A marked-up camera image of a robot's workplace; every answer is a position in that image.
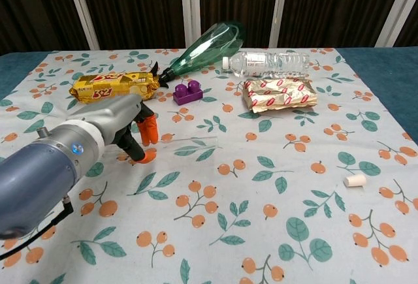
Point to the clear plastic water bottle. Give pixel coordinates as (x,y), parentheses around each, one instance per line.
(267,63)

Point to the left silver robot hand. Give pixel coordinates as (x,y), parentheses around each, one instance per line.
(114,117)

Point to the purple toy building block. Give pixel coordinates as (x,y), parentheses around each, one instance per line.
(187,96)

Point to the golden biscuit packet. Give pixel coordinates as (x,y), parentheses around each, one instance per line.
(98,88)

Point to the gold foil snack packet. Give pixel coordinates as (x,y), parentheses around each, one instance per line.
(281,96)

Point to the white partition post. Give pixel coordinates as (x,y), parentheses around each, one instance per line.
(396,9)
(195,3)
(281,3)
(81,9)

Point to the green plastic spray bottle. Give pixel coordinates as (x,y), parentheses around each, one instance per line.
(202,52)

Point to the white rubber stopper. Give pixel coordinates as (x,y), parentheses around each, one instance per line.
(354,180)

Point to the floral fruit print tablecloth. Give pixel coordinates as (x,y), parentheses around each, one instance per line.
(228,199)

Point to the clear glass test tube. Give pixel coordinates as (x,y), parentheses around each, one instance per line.
(196,143)

